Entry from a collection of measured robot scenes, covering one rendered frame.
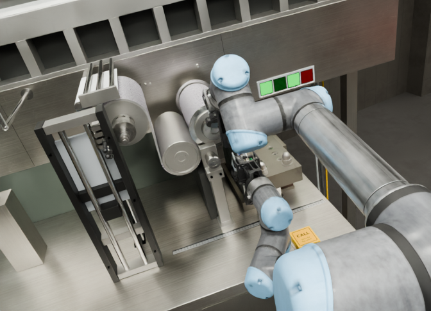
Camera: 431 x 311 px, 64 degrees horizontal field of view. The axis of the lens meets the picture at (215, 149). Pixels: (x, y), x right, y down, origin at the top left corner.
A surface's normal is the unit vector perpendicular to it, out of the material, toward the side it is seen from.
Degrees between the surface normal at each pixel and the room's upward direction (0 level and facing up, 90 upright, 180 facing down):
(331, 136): 25
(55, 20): 90
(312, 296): 31
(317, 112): 7
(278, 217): 91
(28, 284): 0
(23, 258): 90
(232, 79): 50
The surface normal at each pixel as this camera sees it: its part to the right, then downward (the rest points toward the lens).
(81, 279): -0.19, -0.84
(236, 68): 0.07, -0.19
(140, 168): 0.25, 0.45
